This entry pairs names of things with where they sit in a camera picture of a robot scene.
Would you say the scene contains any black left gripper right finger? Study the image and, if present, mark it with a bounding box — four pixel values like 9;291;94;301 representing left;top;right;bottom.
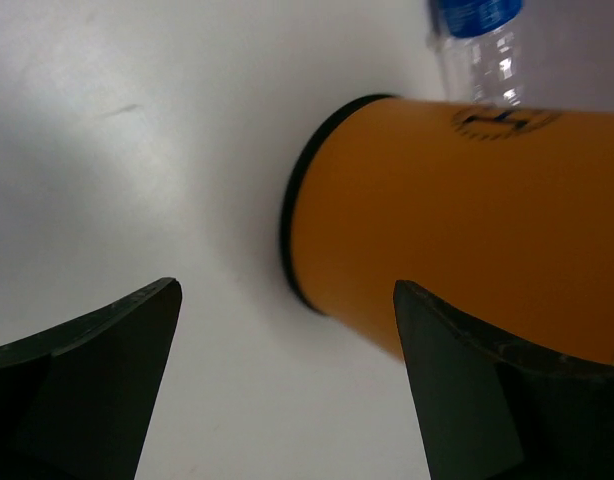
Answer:
393;281;614;479

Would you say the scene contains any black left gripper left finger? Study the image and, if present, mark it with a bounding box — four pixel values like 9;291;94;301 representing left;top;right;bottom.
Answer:
0;278;182;479

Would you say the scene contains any white connector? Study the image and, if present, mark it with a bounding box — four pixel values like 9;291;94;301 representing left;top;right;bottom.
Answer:
429;0;524;107

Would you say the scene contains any orange cylindrical bin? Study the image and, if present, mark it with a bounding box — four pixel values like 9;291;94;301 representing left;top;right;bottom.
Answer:
279;95;614;365

